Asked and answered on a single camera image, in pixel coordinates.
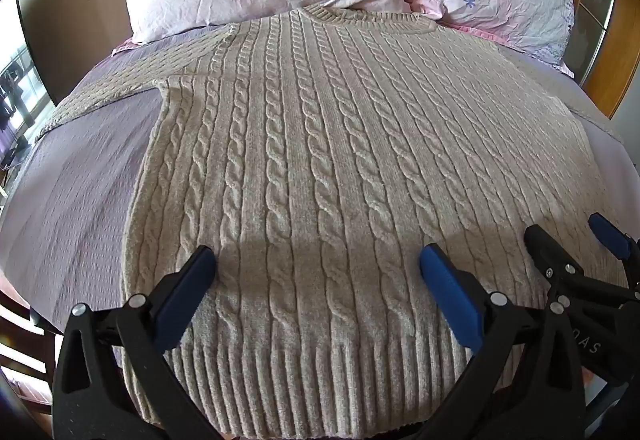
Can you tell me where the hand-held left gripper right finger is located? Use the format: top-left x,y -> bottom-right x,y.
419,243 -> 587,440

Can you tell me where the lilac bed sheet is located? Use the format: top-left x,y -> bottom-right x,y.
0,27 -> 640,336

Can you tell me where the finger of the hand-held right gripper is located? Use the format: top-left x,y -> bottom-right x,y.
523,224 -> 640,308
588,213 -> 640,278

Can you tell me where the beige cable-knit sweater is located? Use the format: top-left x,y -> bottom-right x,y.
34,4 -> 632,426

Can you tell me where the wooden chair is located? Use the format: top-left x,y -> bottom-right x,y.
0,287 -> 63,403

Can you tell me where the wooden headboard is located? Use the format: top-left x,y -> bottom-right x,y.
570,0 -> 640,122

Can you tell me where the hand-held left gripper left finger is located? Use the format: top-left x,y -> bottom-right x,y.
52,245 -> 224,440

